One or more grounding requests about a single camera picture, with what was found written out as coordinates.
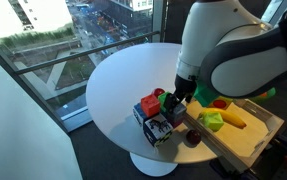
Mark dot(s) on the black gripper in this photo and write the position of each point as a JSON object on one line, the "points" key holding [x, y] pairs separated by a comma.
{"points": [[184, 87]]}

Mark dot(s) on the grey block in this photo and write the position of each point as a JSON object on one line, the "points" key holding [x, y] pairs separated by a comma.
{"points": [[179, 116]]}

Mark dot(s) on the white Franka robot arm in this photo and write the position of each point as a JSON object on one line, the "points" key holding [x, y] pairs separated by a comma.
{"points": [[223, 36]]}

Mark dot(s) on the dark green block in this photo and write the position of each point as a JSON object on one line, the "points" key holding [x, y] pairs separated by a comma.
{"points": [[163, 99]]}

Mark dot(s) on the red block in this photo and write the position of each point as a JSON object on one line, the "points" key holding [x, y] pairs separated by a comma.
{"points": [[150, 105]]}

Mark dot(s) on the lime green block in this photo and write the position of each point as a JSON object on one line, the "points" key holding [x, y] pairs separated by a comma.
{"points": [[213, 121]]}

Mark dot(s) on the blue block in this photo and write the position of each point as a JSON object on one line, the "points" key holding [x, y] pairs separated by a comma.
{"points": [[139, 115]]}

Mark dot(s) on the light wooden box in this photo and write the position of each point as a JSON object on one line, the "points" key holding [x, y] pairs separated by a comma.
{"points": [[243, 140]]}

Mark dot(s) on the red ball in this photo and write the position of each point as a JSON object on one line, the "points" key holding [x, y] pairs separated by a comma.
{"points": [[158, 92]]}

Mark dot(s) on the zebra picture cube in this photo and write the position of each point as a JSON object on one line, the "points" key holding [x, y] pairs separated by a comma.
{"points": [[158, 130]]}

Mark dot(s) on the dark red plum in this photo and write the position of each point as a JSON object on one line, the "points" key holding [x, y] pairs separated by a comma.
{"points": [[193, 137]]}

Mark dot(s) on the yellow banana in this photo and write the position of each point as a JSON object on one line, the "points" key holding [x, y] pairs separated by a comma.
{"points": [[231, 118]]}

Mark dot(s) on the orange fruit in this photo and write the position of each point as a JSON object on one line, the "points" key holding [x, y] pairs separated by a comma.
{"points": [[262, 94]]}

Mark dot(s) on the green and orange toy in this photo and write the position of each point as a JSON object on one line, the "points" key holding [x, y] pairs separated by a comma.
{"points": [[266, 95]]}

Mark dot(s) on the grey window railing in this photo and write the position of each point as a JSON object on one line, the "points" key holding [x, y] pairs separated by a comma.
{"points": [[83, 53]]}

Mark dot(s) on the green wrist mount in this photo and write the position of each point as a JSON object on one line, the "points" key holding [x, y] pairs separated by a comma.
{"points": [[204, 95]]}

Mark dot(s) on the white table pedestal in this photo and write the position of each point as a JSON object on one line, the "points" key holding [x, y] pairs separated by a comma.
{"points": [[153, 166]]}

